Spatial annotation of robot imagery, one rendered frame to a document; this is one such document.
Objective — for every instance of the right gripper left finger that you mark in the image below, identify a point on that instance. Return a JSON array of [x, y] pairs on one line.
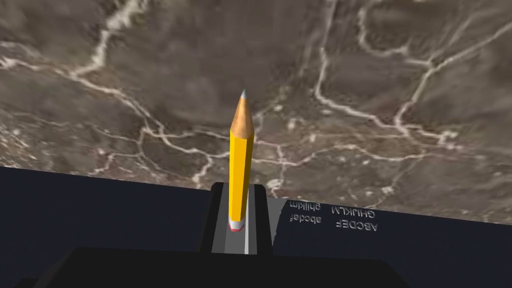
[[218, 232]]

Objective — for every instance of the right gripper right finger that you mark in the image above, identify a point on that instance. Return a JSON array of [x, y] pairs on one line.
[[260, 232]]

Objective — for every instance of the yellow pencil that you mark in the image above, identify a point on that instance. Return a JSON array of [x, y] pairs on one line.
[[240, 168]]

